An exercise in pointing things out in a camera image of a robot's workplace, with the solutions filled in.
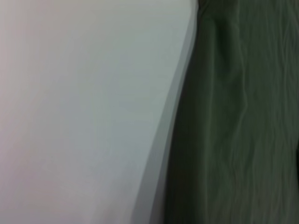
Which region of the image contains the dark green t-shirt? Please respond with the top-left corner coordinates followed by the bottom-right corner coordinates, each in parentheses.
top-left (163, 0), bottom-right (299, 224)

